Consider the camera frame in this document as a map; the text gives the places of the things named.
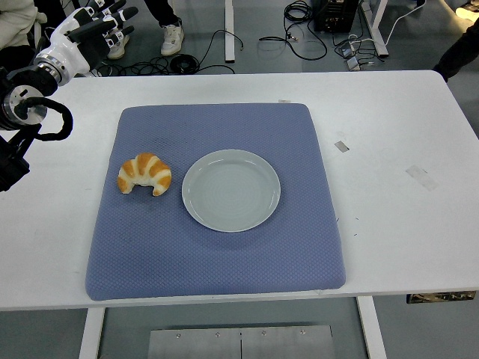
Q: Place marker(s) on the black equipment box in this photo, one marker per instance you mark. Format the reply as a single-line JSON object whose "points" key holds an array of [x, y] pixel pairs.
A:
{"points": [[333, 15]]}

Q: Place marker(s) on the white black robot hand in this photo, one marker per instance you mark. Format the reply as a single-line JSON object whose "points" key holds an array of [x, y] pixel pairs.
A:
{"points": [[67, 46]]}

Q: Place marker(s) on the white table leg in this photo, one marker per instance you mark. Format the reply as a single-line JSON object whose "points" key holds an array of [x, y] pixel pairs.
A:
{"points": [[372, 329], [91, 333]]}

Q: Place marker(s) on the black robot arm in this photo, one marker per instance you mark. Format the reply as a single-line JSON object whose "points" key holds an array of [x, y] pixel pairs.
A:
{"points": [[33, 80]]}

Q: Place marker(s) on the person in light top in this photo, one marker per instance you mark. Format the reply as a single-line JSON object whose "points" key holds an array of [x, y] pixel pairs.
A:
{"points": [[15, 22]]}

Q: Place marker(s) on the white desk leg with foot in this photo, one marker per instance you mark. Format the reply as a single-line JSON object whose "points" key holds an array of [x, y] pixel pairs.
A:
{"points": [[377, 30]]}

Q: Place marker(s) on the croissant bread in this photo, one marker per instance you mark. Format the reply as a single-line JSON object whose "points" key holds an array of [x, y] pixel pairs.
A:
{"points": [[144, 168]]}

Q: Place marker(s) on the blue quilted mat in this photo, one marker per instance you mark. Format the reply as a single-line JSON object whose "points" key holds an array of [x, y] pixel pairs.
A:
{"points": [[224, 261]]}

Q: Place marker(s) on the grey power adapter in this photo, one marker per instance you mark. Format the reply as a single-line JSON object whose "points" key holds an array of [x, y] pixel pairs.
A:
{"points": [[346, 49], [353, 64]]}

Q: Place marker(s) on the long grey tape piece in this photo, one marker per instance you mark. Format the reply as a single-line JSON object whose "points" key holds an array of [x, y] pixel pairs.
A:
{"points": [[422, 178]]}

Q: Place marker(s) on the metal control box under table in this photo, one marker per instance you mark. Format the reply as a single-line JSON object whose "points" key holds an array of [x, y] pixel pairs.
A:
{"points": [[441, 297]]}

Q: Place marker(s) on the person with white sneakers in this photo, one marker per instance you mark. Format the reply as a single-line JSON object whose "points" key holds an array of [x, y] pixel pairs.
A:
{"points": [[171, 37]]}

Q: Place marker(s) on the grey round plate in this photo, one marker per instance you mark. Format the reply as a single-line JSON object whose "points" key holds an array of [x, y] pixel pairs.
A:
{"points": [[230, 190]]}

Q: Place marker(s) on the small grey tape piece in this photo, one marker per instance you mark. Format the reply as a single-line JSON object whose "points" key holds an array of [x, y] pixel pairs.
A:
{"points": [[342, 146]]}

